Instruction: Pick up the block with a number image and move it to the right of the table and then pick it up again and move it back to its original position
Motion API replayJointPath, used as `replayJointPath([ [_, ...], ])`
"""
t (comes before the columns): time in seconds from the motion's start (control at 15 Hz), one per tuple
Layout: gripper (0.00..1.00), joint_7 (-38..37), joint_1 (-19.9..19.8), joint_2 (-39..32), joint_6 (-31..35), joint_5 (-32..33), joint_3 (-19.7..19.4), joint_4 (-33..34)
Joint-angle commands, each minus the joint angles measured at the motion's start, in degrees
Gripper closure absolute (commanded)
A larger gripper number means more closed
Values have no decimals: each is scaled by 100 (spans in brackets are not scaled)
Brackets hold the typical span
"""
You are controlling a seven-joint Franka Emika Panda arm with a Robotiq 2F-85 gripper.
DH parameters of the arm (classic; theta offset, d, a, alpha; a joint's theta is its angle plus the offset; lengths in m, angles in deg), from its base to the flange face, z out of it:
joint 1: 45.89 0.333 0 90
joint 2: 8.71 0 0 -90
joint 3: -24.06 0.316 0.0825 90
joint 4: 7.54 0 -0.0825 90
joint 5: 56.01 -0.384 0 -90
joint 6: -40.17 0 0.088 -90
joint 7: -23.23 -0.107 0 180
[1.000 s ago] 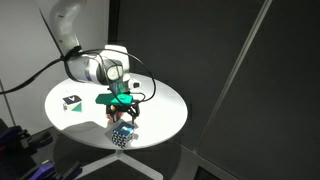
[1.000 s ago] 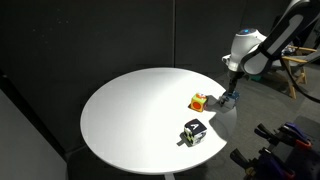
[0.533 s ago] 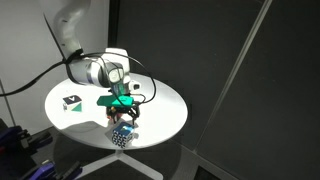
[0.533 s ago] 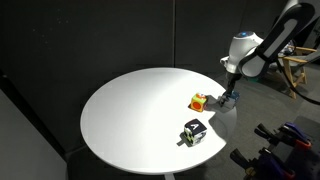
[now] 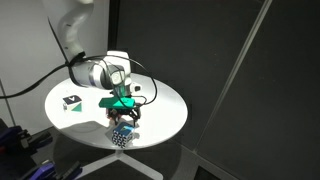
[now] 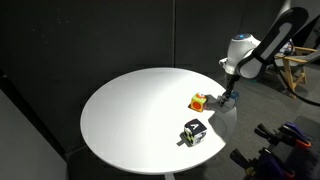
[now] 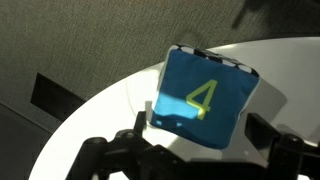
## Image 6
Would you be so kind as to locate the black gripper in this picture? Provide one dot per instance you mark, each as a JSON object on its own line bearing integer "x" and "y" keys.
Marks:
{"x": 233, "y": 81}

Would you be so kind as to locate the blue number fabric block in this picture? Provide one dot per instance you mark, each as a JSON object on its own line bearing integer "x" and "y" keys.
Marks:
{"x": 231, "y": 100}

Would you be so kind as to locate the orange and green fabric block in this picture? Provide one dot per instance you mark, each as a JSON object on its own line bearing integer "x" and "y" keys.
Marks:
{"x": 199, "y": 102}

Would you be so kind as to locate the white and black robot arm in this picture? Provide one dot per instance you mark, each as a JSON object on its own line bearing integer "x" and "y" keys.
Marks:
{"x": 260, "y": 46}

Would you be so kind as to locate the black white letter fabric block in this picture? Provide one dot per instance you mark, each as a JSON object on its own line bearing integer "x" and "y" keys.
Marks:
{"x": 195, "y": 132}

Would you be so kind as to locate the wooden stool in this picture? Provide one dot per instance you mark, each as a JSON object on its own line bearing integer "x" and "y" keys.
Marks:
{"x": 293, "y": 66}

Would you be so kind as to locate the purple clamp with orange tips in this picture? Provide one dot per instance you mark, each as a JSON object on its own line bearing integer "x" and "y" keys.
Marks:
{"x": 293, "y": 131}
{"x": 266, "y": 163}

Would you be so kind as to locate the crumpled plastic bag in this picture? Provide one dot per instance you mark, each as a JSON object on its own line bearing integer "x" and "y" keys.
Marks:
{"x": 288, "y": 47}

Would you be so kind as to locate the white table pedestal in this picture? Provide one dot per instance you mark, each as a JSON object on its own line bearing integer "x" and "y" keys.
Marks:
{"x": 169, "y": 176}

